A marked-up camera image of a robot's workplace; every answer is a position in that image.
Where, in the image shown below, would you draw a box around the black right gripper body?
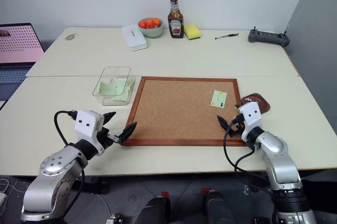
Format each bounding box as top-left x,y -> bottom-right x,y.
227,114 -> 247,138

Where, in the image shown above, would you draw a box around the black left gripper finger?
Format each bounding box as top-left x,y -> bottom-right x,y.
117,121 -> 138,146
102,111 -> 117,128

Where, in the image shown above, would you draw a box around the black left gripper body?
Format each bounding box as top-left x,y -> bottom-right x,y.
96,126 -> 121,151

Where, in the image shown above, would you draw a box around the brown round object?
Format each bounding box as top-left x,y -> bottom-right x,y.
240,93 -> 271,115

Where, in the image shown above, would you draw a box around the clear plastic container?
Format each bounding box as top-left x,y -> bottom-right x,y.
92,66 -> 136,106

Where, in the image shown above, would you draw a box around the black pen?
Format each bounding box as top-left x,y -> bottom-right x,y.
214,33 -> 240,41

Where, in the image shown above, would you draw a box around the grey remote controller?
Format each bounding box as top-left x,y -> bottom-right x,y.
247,26 -> 291,48

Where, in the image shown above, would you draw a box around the dark rounded shape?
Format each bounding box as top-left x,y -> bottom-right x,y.
204,190 -> 233,224
136,196 -> 172,224

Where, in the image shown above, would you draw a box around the white rectangular case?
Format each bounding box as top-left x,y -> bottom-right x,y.
121,24 -> 149,52

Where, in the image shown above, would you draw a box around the yellow sponge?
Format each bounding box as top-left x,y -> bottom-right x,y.
183,23 -> 202,42

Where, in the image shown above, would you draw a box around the pale green bowl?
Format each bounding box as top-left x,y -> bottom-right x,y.
137,17 -> 165,38

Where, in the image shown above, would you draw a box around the ketchup bottle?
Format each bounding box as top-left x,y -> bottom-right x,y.
167,0 -> 185,39

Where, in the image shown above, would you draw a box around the orange fruits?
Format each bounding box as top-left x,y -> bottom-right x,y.
139,17 -> 161,30

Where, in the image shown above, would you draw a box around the laptop with pink screen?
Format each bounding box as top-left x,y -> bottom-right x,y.
0,22 -> 45,110

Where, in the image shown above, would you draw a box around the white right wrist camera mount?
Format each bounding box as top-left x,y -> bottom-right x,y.
237,101 -> 264,142

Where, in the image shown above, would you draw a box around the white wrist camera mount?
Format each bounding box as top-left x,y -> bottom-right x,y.
237,101 -> 264,142
74,110 -> 106,157

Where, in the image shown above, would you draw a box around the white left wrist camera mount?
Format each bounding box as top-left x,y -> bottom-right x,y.
74,110 -> 106,157

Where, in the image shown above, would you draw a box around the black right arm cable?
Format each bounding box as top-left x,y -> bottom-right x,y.
223,122 -> 276,198

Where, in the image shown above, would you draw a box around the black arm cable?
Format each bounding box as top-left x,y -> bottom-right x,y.
54,110 -> 86,210
223,122 -> 276,198

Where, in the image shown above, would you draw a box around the cork board with wooden frame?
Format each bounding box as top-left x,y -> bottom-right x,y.
121,76 -> 247,147

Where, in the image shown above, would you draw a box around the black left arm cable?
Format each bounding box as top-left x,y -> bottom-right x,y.
54,110 -> 86,210

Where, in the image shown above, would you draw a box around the white thin cable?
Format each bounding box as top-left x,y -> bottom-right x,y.
0,178 -> 17,196

